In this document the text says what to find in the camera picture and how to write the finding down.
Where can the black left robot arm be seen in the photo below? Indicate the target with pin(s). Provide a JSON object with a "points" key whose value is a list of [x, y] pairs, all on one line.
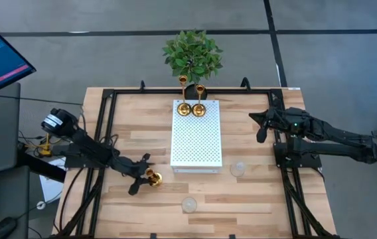
{"points": [[89, 146]]}

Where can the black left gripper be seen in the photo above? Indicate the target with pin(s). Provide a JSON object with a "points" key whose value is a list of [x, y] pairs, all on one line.
{"points": [[132, 167]]}

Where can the green potted plant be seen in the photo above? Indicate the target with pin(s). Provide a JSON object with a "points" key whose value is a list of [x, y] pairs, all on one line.
{"points": [[192, 56]]}

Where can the white round disc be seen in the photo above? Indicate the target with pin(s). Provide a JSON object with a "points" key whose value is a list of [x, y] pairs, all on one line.
{"points": [[41, 205]]}

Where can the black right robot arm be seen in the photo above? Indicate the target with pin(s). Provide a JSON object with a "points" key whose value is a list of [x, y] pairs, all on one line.
{"points": [[334, 146]]}

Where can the white paper sheet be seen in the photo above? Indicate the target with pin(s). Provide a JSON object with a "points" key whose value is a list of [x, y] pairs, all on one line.
{"points": [[50, 186]]}

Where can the short brass candlestick holder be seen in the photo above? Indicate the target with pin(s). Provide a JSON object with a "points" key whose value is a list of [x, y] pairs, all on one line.
{"points": [[155, 179]]}

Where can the black computer mouse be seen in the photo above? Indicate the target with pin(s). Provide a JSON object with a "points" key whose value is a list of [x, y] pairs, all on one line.
{"points": [[2, 229]]}

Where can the black aluminium rig frame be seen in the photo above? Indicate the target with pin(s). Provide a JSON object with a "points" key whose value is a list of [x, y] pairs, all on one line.
{"points": [[109, 99]]}

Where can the white perforated metal shelf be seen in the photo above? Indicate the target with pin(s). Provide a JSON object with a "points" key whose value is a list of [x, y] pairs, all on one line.
{"points": [[196, 139]]}

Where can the clear ribbed glass candle holder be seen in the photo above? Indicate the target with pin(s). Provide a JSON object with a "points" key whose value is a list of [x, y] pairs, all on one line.
{"points": [[189, 204], [237, 169]]}

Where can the tall brass candlestick holder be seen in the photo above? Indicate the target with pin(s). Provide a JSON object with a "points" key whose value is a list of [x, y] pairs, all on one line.
{"points": [[184, 109]]}

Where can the medium brass candlestick holder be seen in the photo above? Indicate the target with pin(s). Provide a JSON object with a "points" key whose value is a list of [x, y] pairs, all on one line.
{"points": [[198, 110]]}

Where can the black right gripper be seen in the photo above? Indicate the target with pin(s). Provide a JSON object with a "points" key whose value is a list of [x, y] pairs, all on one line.
{"points": [[289, 121]]}

